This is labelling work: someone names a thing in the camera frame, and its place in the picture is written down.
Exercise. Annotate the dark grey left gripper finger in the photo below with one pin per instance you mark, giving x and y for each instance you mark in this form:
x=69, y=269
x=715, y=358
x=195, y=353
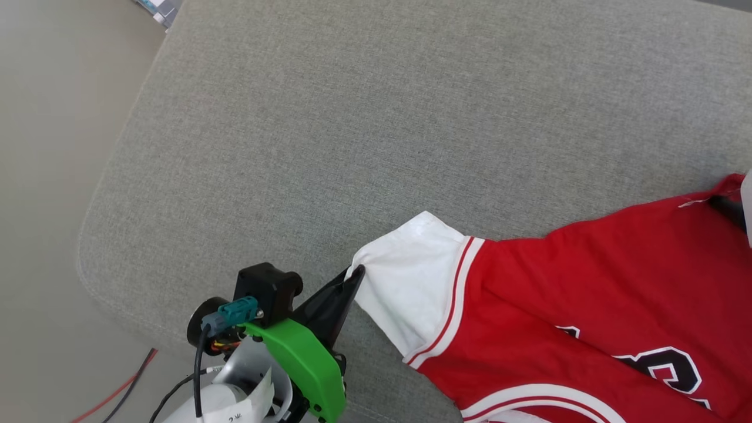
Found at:
x=343, y=311
x=317, y=302

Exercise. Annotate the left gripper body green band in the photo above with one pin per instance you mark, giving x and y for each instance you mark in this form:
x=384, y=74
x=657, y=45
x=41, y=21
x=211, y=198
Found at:
x=299, y=364

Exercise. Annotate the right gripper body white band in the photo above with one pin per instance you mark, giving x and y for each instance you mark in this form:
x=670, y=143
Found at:
x=747, y=211

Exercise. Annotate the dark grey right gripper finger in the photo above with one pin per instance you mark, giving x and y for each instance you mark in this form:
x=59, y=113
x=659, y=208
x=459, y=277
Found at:
x=728, y=210

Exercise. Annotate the red basketball jersey white sleeves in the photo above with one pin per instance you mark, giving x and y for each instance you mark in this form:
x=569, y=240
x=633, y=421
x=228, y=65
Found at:
x=587, y=294

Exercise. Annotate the white power supply box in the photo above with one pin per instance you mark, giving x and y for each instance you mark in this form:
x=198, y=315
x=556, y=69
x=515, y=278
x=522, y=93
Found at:
x=161, y=10

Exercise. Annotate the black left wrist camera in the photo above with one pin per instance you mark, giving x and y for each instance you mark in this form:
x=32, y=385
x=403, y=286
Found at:
x=267, y=291

